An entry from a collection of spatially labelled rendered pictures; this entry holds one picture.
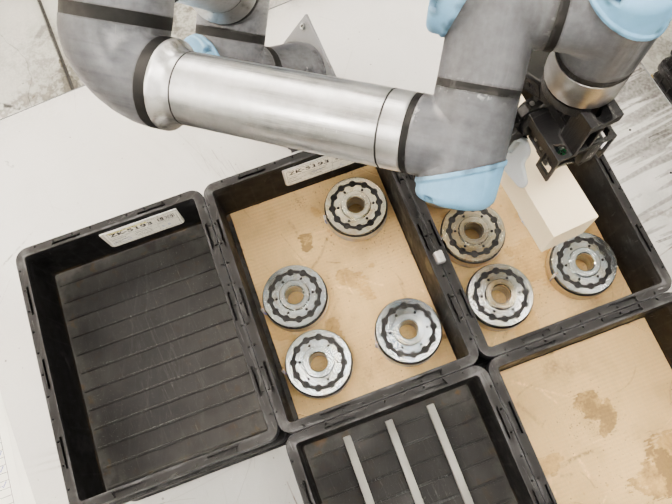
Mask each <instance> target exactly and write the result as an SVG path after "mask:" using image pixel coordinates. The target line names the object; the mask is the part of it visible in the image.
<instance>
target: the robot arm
mask: <svg viewBox="0 0 672 504"><path fill-rule="evenodd" d="M175 3H180V4H184V5H188V6H191V7H193V8H194V10H195V11H196V12H197V16H196V29H195V34H192V35H189V36H188V37H186V38H185V39H184V40H182V39H179V38H174V37H171V31H172V26H173V16H174V4H175ZM269 4H270V0H58V10H57V20H56V24H57V33H58V37H59V41H60V44H61V47H62V50H63V52H64V55H65V57H66V58H67V60H68V62H69V64H70V66H71V67H72V69H73V70H74V72H75V73H76V75H77V76H78V77H79V79H80V80H81V81H82V82H83V84H84V85H85V86H86V87H87V88H88V89H89V90H90V91H91V92H92V93H93V94H94V95H95V96H96V97H97V98H98V99H99V100H101V101H102V102H103V103H104V104H106V105H107V106H108V107H110V108H111V109H112V110H114V111H115V112H117V113H119V114H120V115H122V116H124V117H126V118H128V119H129V120H131V121H133V122H136V123H138V124H141V125H144V126H147V127H151V128H156V129H160V130H164V131H174V130H177V129H178V128H180V127H181V126H183V125H187V126H191V127H196V128H200V129H205V130H210V131H214V132H219V133H223V134H228V135H232V136H237V137H242V138H246V139H251V140H255V141H260V142H265V143H269V144H274V145H278V146H283V147H287V148H292V149H297V150H301V151H306V152H310V153H315V154H319V155H324V156H329V157H333V158H338V159H342V160H347V161H352V162H356V163H361V164H365V165H370V166H374V167H379V168H384V169H388V170H393V171H397V172H403V173H407V174H411V175H415V176H416V177H415V182H416V188H415V192H416V195H417V196H418V197H419V198H420V199H422V200H423V201H425V202H428V203H433V204H435V205H437V206H440V207H444V208H449V209H455V210H462V211H480V210H484V209H486V208H488V207H490V206H491V205H492V204H493V203H494V202H495V199H496V196H497V192H498V189H499V185H500V182H501V178H502V175H503V171H505V172H506V173H507V174H508V176H509V177H510V178H511V179H512V180H513V181H514V183H515V184H516V185H517V186H518V187H520V188H525V187H526V185H527V184H528V178H527V173H526V169H525V162H526V160H527V159H528V158H529V156H530V153H531V147H530V144H529V142H528V138H529V139H530V141H531V142H532V144H533V146H534V147H535V149H536V152H537V154H538V156H539V157H540V158H539V160H538V162H537V163H536V167H537V168H538V170H539V172H540V173H541V175H542V177H543V178H544V180H545V182H547V181H548V180H549V179H550V177H551V176H552V174H553V173H554V171H555V170H556V169H557V168H559V167H561V166H565V165H567V164H571V163H574V162H576V164H577V165H581V164H582V163H584V162H586V161H588V160H590V159H592V157H593V156H594V155H595V154H596V155H597V157H598V158H599V157H601V156H602V155H603V153H604V152H605V151H606V149H607V148H608V147H609V146H610V144H611V143H612V142H613V141H614V139H615V138H616V137H617V134H616V133H615V131H614V130H613V128H612V127H611V124H614V123H616V122H618V121H620V119H621V118H622V117H623V115H624V113H623V111H622V110H621V108H620V107H619V105H618V104H617V102H616V101H615V99H614V98H615V97H616V96H617V95H618V93H619V92H620V91H621V89H622V88H623V86H624V85H625V83H626V82H627V81H628V79H629V78H630V76H631V75H632V73H633V72H634V70H635V69H636V68H637V66H638V65H639V63H640V62H641V61H642V59H643V58H644V56H645V55H646V54H647V52H648V51H649V49H650V48H651V46H652V45H653V44H654V42H655V41H656V39H657V38H658V37H659V36H661V35H662V34H663V33H664V32H665V30H666V29H667V27H668V26H669V24H670V21H671V19H672V0H429V5H428V11H427V18H426V27H427V29H428V31H429V32H431V33H434V34H438V35H439V36H440V37H444V43H443V48H442V53H441V59H440V64H439V69H438V75H437V80H436V85H435V89H434V94H428V93H420V92H417V91H412V90H406V89H401V88H395V87H389V86H384V85H378V84H373V83H367V82H361V81H356V80H350V79H345V78H339V77H334V76H328V75H326V69H325V65H324V62H323V59H322V57H321V55H320V53H319V52H318V50H317V49H316V48H315V47H314V46H312V45H311V44H309V43H305V42H299V41H290V42H287V43H284V44H280V45H275V46H270V47H267V46H265V37H266V28H267V20H268V12H269ZM523 89H525V90H526V91H527V92H529V93H530V94H532V95H533V96H534V97H531V98H529V99H527V100H526V101H524V102H523V103H522V104H521V105H520V106H519V102H520V97H521V92H522V90H523ZM518 106H519V107H518ZM602 131H603V133H604V134H605V137H603V136H602V134H601V132H602ZM527 136H528V137H527ZM605 142H607V143H606V144H605V145H604V147H603V148H602V149H601V146H602V144H603V143H605ZM542 162H543V163H542ZM543 164H544V165H545V166H547V165H549V167H551V169H550V171H549V172H547V170H546V168H545V167H544V165H543Z"/></svg>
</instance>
